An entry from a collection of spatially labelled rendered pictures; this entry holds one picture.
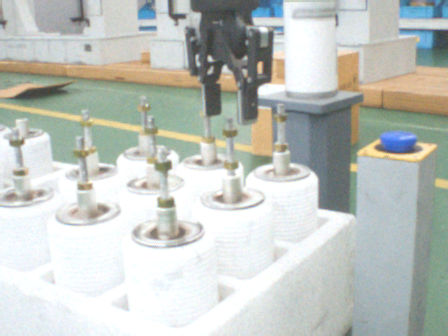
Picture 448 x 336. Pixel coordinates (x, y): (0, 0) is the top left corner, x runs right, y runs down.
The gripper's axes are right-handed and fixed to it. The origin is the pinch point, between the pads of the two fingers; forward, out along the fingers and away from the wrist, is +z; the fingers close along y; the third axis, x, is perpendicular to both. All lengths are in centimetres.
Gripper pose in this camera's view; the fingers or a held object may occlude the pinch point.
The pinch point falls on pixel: (229, 108)
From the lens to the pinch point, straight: 67.5
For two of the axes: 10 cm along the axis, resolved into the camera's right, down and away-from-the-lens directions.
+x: -8.2, 1.9, -5.4
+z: 0.4, 9.6, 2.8
